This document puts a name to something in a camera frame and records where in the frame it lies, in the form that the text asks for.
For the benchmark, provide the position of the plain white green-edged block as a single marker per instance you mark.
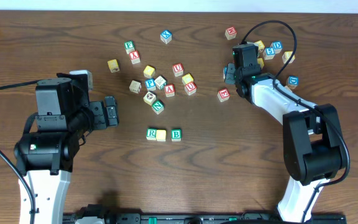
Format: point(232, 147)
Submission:
point(160, 82)

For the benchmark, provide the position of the blue D block upper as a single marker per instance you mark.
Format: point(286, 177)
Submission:
point(277, 46)

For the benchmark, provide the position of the green R block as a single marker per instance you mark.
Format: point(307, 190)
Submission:
point(151, 134)

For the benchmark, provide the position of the red Q block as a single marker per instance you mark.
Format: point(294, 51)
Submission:
point(223, 95)

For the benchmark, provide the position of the green B block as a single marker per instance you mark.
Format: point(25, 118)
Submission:
point(176, 135)

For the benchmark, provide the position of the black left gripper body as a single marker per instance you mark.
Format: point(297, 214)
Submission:
point(101, 112)

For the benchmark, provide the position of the plain number 6 block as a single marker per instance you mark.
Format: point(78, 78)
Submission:
point(135, 86)

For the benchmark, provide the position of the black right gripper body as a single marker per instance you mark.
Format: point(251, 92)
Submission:
point(230, 73)

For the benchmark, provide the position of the blue X block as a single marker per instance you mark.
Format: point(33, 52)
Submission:
point(166, 36)

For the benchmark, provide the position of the blue D block lower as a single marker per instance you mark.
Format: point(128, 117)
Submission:
point(292, 82)

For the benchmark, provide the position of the yellow O block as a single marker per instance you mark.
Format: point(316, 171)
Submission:
point(161, 135)

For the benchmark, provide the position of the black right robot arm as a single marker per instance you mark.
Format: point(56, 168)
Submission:
point(314, 150)

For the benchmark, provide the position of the blue P block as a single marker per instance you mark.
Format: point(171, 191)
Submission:
point(150, 84)

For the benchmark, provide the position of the yellow block below Z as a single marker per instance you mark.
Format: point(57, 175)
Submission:
point(260, 62)

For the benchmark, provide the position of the blue d block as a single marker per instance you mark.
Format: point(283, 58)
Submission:
point(277, 46)
point(292, 82)

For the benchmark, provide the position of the red U block upper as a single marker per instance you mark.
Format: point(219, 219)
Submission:
point(178, 69)

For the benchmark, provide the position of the red U block lower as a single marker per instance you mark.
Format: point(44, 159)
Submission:
point(190, 88)

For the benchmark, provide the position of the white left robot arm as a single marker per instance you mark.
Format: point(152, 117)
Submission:
point(51, 139)

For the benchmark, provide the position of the blue 5 block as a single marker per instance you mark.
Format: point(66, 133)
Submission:
point(268, 53)

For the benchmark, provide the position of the green N block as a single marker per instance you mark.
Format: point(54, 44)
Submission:
point(158, 107)

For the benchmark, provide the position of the red A block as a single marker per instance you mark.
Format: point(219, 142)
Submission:
point(169, 90)

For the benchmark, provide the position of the soccer ball block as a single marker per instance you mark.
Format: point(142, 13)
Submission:
point(149, 98)

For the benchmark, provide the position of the red X block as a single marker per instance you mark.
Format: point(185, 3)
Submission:
point(134, 57)

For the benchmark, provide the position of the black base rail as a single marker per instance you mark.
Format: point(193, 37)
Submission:
point(101, 214)

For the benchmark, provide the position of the blue T block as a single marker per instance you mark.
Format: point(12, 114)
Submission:
point(224, 72)

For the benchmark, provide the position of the red u block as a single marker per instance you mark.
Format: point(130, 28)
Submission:
point(178, 69)
point(190, 88)

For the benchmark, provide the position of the red M block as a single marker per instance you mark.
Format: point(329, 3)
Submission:
point(230, 33)

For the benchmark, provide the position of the yellow 8 block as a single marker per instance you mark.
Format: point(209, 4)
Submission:
point(288, 57)

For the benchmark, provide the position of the green F block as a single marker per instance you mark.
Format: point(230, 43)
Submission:
point(129, 46)

